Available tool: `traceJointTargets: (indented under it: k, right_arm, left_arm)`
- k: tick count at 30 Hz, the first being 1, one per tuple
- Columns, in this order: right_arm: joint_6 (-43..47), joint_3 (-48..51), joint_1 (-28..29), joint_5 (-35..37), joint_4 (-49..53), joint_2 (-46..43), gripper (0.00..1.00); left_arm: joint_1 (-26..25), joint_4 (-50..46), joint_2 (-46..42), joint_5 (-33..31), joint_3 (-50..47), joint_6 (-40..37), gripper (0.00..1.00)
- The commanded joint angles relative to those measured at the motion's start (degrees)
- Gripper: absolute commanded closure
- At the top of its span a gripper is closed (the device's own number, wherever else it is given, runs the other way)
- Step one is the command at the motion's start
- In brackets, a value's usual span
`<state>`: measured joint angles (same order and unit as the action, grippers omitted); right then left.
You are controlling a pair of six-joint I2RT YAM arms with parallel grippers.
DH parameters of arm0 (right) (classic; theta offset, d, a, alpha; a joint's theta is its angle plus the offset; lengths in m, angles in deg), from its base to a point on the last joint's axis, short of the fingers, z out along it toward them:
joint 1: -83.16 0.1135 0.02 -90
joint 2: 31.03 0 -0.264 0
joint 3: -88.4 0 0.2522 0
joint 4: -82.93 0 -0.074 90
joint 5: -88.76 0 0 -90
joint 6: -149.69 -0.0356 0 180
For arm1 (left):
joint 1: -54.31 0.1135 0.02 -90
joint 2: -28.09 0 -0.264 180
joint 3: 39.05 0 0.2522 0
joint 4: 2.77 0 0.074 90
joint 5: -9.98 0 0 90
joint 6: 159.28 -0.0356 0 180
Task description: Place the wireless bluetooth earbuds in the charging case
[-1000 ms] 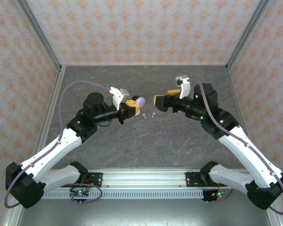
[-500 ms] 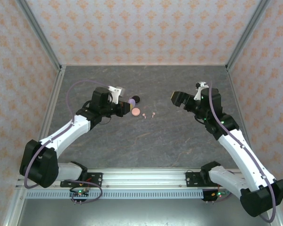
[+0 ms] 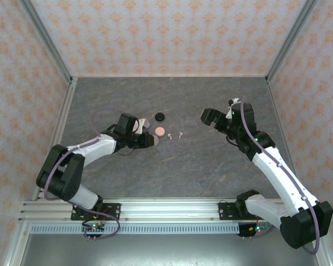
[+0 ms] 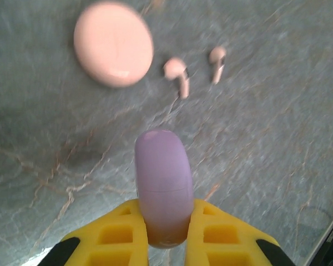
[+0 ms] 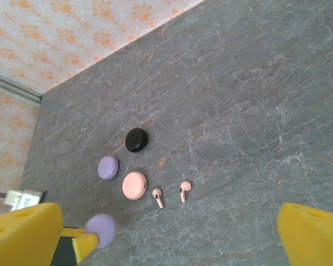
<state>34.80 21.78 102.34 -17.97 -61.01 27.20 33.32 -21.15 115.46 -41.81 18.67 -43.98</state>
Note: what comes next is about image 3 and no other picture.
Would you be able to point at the black round earbud case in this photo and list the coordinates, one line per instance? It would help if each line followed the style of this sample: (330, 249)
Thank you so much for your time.
(160, 117)

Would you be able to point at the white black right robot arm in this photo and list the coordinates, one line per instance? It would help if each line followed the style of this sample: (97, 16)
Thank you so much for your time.
(280, 171)

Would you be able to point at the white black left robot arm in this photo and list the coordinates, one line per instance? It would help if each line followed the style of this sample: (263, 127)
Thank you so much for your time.
(97, 145)

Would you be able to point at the pink round earbud case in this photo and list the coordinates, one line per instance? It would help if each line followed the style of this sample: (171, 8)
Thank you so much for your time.
(159, 131)

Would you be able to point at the small circuit board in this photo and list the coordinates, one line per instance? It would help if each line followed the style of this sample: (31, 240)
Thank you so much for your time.
(94, 228)
(256, 228)

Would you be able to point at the aluminium table side rail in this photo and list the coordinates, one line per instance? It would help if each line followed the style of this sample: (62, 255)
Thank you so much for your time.
(63, 110)
(277, 110)

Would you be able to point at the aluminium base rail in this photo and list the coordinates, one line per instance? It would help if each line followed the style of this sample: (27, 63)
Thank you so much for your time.
(169, 210)

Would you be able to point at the aluminium frame post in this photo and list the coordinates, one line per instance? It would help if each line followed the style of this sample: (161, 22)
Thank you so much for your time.
(48, 41)
(288, 41)

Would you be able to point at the grey metal base plate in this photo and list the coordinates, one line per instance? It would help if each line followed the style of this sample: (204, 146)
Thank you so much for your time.
(169, 252)

